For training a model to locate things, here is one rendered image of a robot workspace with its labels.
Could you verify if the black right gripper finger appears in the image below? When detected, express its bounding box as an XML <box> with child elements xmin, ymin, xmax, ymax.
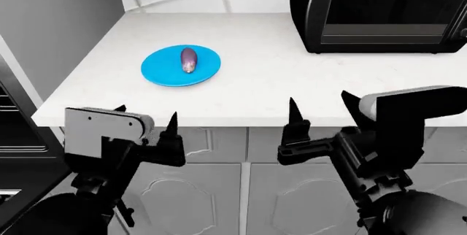
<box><xmin>282</xmin><ymin>96</ymin><xmax>312</xmax><ymax>147</ymax></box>
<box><xmin>341</xmin><ymin>90</ymin><xmax>377</xmax><ymax>134</ymax></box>

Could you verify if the purple eggplant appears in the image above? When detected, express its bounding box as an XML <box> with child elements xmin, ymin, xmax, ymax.
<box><xmin>180</xmin><ymin>47</ymin><xmax>198</xmax><ymax>74</ymax></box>

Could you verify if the black oven rack unit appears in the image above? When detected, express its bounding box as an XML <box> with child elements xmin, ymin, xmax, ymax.
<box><xmin>0</xmin><ymin>53</ymin><xmax>76</xmax><ymax>226</ymax></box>

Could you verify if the glass toaster oven door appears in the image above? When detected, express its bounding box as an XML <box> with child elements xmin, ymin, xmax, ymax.
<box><xmin>320</xmin><ymin>0</ymin><xmax>467</xmax><ymax>46</ymax></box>

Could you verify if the black toaster oven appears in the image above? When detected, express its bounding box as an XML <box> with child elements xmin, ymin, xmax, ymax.
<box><xmin>289</xmin><ymin>0</ymin><xmax>467</xmax><ymax>55</ymax></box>

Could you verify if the grey cabinet drawer front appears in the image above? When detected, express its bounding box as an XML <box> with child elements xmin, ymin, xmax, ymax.
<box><xmin>421</xmin><ymin>126</ymin><xmax>467</xmax><ymax>163</ymax></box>
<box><xmin>180</xmin><ymin>126</ymin><xmax>250</xmax><ymax>163</ymax></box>
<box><xmin>247</xmin><ymin>126</ymin><xmax>342</xmax><ymax>163</ymax></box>

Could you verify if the round blue plate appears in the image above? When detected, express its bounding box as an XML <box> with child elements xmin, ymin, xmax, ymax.
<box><xmin>141</xmin><ymin>45</ymin><xmax>223</xmax><ymax>88</ymax></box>

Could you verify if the grey cabinet door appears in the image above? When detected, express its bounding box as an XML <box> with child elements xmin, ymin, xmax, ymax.
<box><xmin>249</xmin><ymin>163</ymin><xmax>364</xmax><ymax>235</ymax></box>
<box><xmin>126</xmin><ymin>163</ymin><xmax>244</xmax><ymax>235</ymax></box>

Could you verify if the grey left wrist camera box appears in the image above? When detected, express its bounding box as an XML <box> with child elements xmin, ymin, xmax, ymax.
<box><xmin>64</xmin><ymin>106</ymin><xmax>155</xmax><ymax>161</ymax></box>

